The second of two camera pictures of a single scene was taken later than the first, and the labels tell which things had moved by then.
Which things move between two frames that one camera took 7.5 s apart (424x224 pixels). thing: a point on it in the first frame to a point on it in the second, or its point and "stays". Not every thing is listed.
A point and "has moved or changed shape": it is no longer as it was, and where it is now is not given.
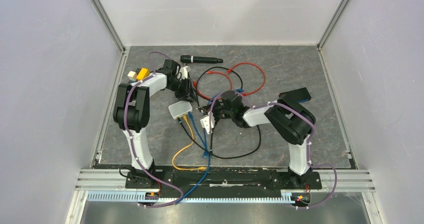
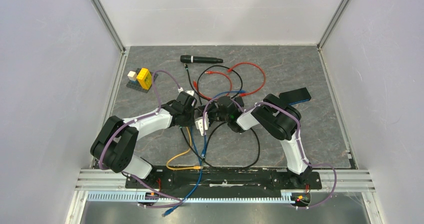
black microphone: x=194 y=59 stays
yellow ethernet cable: x=199 y=168 has moved or changed shape
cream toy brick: x=132 y=75 stays
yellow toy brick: x=144 y=73 stays
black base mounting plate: x=214 y=180 stays
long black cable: x=218 y=156 has moved or changed shape
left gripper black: x=187 y=92 to x=191 y=122
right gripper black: x=214 y=110 stays
